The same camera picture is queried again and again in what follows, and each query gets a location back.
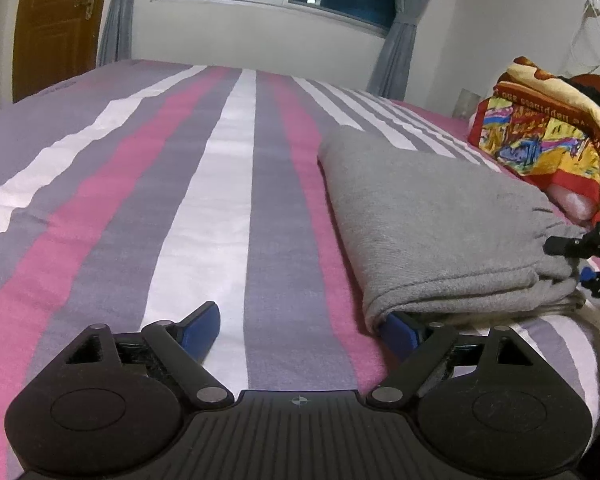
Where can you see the white wall socket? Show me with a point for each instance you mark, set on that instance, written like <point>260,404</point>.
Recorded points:
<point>466,104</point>

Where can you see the brown wooden door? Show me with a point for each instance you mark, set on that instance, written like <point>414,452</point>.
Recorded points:
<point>54,41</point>

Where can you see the grey fleece pants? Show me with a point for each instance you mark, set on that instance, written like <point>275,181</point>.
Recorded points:
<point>430,235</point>

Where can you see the striped pink purple bedsheet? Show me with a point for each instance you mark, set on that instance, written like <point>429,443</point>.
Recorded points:
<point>132,195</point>

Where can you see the pink pillow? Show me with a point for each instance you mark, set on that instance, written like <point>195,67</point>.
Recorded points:
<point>576,207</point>

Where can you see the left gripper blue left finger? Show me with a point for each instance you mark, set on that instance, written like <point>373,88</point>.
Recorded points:
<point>197,333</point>

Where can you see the grey curtain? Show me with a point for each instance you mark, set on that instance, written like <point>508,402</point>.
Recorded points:
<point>116,42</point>
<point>390,75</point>

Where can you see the grey right curtain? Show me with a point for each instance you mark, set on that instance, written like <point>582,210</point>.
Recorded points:
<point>390,75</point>

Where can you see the colourful red yellow blanket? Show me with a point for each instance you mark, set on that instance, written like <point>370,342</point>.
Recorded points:
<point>543,128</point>

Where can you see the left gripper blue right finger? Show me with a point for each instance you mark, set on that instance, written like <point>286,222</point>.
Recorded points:
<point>402,334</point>

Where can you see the grey left curtain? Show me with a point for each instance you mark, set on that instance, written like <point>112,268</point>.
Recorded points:
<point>116,42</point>

